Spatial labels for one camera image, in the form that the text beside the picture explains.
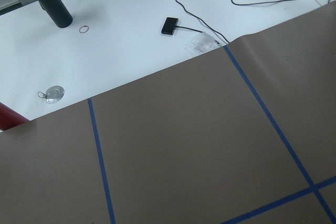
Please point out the red cylinder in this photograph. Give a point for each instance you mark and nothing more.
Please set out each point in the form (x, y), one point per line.
(10, 118)

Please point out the black water bottle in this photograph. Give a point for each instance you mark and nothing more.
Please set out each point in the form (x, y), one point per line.
(51, 1)

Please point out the small black usb box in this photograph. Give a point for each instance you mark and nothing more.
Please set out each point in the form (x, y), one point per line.
(169, 26)

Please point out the clear plastic bag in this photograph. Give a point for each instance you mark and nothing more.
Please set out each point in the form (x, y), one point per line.
(202, 43)

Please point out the brown paper table mat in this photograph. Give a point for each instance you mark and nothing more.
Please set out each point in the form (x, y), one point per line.
(241, 134)

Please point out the red rubber band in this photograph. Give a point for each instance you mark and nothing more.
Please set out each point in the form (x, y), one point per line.
(83, 29)

